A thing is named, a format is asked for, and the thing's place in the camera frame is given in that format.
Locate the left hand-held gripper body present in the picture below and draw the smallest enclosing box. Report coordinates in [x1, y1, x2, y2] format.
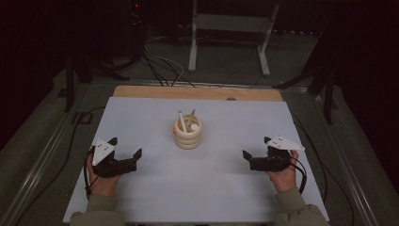
[90, 138, 138, 179]

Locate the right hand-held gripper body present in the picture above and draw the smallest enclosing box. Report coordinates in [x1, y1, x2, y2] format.
[249, 136, 306, 172]

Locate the cream ringed pen holder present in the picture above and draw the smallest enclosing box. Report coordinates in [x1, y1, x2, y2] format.
[172, 113, 203, 151]

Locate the white pen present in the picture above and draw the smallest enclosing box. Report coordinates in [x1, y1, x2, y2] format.
[177, 109, 188, 133]

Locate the person's left hand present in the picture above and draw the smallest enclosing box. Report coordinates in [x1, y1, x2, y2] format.
[86, 154, 122, 198]

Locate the person's right hand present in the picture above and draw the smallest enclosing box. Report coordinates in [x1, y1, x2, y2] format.
[265, 150, 300, 193]

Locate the white table mat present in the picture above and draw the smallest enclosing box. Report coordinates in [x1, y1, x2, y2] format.
[62, 96, 330, 224]

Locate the black stand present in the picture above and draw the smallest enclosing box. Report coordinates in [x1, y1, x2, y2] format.
[272, 31, 339, 125]
[56, 53, 130, 113]

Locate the white metal stand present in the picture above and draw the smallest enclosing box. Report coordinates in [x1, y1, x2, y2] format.
[187, 0, 280, 77]

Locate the dark equipment with red light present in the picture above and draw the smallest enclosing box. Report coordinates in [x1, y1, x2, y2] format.
[120, 0, 149, 62]

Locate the left hand-held gripper cable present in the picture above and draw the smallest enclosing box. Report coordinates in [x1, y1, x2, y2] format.
[82, 146, 99, 201]

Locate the hand-held gripper cable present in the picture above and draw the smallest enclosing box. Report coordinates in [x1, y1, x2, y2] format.
[82, 146, 99, 201]
[289, 157, 308, 195]

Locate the right hand-held gripper cable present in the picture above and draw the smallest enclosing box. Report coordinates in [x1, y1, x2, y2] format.
[289, 157, 308, 195]

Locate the black floor bracket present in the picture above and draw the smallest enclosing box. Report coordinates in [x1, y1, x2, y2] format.
[72, 111, 94, 125]

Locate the black floor cable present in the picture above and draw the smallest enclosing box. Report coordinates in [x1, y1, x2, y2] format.
[290, 111, 356, 226]
[13, 105, 106, 226]

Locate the metal floor rail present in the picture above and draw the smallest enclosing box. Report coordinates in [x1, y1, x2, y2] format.
[0, 84, 95, 226]
[90, 77, 313, 94]
[311, 93, 381, 226]

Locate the bundle of black cables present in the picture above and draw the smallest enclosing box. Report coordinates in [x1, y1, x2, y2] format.
[140, 50, 196, 89]

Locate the white floor cable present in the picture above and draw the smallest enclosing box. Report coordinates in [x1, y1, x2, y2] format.
[143, 43, 184, 88]

